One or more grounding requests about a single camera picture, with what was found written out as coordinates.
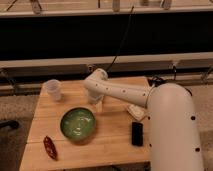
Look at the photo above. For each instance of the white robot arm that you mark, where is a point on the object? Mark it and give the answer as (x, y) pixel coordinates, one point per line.
(174, 136)

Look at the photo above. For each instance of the green ceramic bowl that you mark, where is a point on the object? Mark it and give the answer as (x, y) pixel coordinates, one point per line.
(78, 124)

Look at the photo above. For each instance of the black rectangular block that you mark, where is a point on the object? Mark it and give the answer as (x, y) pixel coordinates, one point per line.
(137, 134)

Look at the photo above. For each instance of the wooden table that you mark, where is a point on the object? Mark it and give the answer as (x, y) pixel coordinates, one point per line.
(110, 144)

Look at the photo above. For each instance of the clear plastic cup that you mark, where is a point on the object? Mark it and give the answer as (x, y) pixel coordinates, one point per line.
(53, 89)

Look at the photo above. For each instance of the red chili pepper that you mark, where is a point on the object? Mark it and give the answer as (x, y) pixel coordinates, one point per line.
(50, 148)

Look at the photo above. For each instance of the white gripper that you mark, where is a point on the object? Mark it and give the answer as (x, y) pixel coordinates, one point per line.
(94, 97)

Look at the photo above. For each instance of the small clear bottle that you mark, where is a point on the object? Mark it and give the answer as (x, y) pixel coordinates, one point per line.
(99, 107)

